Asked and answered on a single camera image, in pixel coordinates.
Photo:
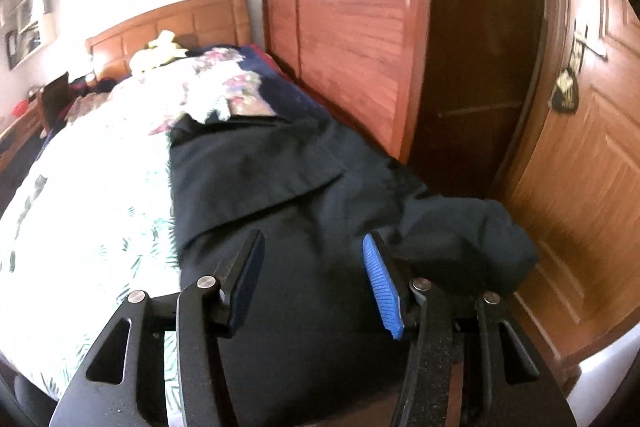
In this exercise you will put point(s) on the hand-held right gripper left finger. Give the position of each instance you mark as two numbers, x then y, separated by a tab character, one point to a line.
247	287

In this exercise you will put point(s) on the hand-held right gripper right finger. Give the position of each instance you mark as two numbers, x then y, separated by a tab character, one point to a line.
382	292

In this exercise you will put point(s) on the black double-breasted coat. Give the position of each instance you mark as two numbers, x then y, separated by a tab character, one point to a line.
300	207

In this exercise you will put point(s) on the dark clothes pile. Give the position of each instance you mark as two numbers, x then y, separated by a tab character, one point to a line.
95	87

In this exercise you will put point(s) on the leaf print bed sheet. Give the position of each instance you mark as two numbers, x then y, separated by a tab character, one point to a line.
90	217

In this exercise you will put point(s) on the floral quilt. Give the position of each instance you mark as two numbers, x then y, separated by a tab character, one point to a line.
220	87

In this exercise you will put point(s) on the wooden door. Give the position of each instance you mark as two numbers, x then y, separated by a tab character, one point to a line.
590	182

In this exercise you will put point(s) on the yellow plush toy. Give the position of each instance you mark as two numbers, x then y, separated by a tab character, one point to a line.
155	52

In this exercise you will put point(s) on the wooden bed headboard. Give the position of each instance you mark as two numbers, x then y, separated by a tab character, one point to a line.
200	22

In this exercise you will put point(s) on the wooden desk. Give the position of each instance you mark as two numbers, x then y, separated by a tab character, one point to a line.
20	132

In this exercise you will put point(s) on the wooden louvred wardrobe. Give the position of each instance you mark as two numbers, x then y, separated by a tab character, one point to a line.
350	7

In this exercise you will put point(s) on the red bowl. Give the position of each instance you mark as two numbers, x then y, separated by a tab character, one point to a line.
20	109

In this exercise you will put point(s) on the white wall shelf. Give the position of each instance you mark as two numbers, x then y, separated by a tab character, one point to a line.
30	22

